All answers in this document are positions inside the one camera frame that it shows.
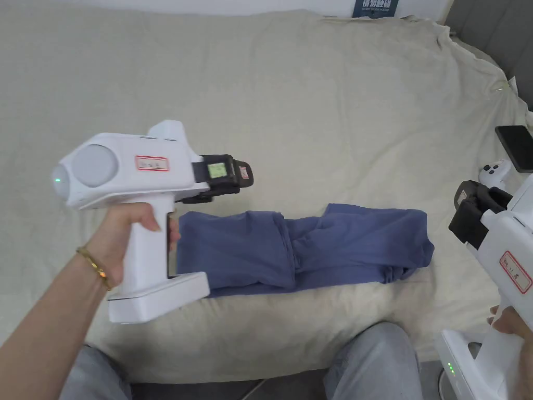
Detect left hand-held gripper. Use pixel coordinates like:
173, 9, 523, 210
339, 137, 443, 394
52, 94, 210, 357
52, 120, 255, 324

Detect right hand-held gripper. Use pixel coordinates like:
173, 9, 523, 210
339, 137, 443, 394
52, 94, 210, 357
435, 172, 533, 400

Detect person's right hand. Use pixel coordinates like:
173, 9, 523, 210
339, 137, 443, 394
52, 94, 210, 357
486, 305, 533, 347

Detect person's left hand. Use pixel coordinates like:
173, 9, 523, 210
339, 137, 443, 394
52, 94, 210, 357
88, 202, 182, 289

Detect white hand controller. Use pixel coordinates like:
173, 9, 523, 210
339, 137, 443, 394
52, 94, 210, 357
478, 160, 515, 189

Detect bed with beige sheet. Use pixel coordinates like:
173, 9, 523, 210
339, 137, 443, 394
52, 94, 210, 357
0, 8, 533, 385

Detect black phone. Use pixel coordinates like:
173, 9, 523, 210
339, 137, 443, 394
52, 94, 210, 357
494, 124, 533, 174

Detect dark blue shirt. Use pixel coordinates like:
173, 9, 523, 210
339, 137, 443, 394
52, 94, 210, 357
174, 203, 435, 299

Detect grey padded headboard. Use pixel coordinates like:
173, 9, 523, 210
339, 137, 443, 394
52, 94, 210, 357
442, 0, 533, 114

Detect person's legs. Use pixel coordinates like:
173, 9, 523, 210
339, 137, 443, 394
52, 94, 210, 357
60, 322, 424, 400

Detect blue sign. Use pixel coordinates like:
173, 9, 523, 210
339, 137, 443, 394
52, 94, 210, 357
351, 0, 400, 19

